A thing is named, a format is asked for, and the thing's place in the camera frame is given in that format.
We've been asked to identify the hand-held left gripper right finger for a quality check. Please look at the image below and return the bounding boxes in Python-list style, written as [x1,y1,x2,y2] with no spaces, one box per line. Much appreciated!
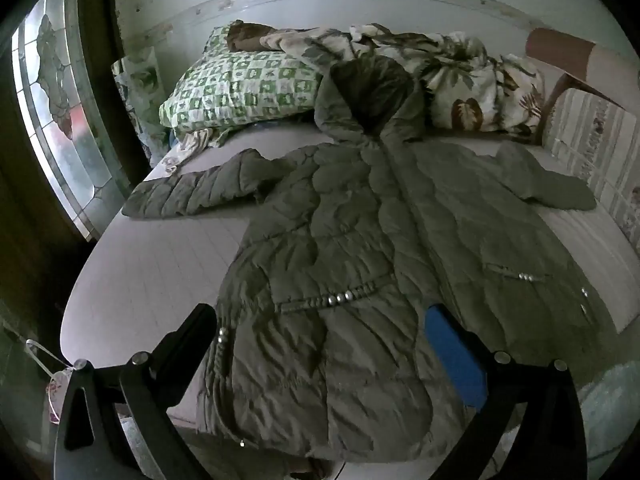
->
[424,304,588,480]

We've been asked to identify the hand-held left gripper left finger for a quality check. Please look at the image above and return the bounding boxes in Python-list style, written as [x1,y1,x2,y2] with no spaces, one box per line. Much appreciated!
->
[52,302,218,480]

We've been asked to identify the olive quilted puffer jacket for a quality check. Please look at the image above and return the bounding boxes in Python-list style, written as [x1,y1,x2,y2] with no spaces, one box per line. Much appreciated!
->
[122,55,618,463]

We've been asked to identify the white mattress bed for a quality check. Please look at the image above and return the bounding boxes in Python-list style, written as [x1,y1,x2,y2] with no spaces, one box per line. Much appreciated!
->
[60,125,640,426]

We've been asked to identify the clear plastic hanger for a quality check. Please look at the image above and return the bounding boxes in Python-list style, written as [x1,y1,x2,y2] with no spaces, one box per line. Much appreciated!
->
[25,339,76,411]

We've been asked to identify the light green fluffy cloth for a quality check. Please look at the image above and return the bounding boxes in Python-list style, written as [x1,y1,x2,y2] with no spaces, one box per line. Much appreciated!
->
[580,360,636,471]

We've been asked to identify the patterned cloth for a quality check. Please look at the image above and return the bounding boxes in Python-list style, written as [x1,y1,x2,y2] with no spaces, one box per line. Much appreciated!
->
[165,127,226,171]

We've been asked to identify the striped seat cushion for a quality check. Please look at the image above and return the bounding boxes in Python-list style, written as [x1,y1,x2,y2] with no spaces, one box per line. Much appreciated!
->
[542,87,640,256]

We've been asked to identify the green checkered pillow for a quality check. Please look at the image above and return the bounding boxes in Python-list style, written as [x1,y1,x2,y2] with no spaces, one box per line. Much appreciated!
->
[159,25,323,136]

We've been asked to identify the white leaf print pillow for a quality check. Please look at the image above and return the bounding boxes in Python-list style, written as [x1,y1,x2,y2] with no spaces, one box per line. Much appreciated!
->
[111,47,171,166]

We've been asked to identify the stained glass window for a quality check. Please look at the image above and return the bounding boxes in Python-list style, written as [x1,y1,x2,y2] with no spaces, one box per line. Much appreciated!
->
[12,0,131,243]

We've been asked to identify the leaf print blanket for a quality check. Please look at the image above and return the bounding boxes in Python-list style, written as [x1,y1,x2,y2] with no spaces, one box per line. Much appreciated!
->
[227,20,546,136]

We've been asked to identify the brown wooden armchair frame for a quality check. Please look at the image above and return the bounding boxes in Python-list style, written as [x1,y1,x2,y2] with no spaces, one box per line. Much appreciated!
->
[525,27,640,146]

